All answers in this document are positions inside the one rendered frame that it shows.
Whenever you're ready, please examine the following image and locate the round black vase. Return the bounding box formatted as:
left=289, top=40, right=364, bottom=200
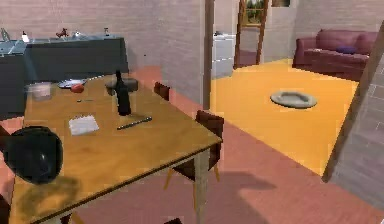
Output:
left=2, top=125, right=64, bottom=185

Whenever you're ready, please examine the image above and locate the brown wooden chair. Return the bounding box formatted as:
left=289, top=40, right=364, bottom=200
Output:
left=153, top=81, right=171, bottom=102
left=163, top=109, right=225, bottom=211

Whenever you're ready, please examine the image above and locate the black table knife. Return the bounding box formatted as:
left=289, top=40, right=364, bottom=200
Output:
left=116, top=116, right=153, bottom=131

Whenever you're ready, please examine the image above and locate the white cabinet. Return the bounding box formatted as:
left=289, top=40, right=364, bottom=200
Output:
left=211, top=32, right=236, bottom=80

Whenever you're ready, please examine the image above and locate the dark grey pan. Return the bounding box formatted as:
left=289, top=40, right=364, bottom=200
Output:
left=105, top=77, right=139, bottom=97

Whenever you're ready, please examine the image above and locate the wooden dining table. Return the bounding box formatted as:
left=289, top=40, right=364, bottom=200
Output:
left=8, top=73, right=224, bottom=224

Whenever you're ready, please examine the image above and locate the dark wine bottle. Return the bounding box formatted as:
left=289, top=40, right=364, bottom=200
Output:
left=114, top=69, right=132, bottom=117

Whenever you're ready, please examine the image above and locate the wooden ladder shelf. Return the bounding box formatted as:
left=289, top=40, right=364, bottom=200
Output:
left=233, top=0, right=270, bottom=68

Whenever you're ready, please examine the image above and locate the grey round floor cushion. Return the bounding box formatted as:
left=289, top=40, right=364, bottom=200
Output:
left=269, top=90, right=318, bottom=109

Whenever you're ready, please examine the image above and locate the white paper napkin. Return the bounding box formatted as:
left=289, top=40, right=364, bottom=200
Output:
left=68, top=114, right=100, bottom=137

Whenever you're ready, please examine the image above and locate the window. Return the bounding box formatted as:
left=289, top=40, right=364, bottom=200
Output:
left=245, top=0, right=265, bottom=25

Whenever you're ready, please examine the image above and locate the grey plate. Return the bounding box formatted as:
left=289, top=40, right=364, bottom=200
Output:
left=57, top=78, right=87, bottom=89

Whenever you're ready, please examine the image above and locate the dark grey kitchen counter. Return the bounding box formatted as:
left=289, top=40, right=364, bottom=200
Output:
left=0, top=34, right=130, bottom=121

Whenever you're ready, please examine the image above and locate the maroon sofa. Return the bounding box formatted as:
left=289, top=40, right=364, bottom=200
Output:
left=292, top=28, right=379, bottom=82

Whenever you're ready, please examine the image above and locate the white cup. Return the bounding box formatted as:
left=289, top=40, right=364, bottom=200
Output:
left=26, top=82, right=53, bottom=102

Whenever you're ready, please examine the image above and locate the purple cushion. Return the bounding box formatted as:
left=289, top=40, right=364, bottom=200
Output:
left=335, top=45, right=358, bottom=55

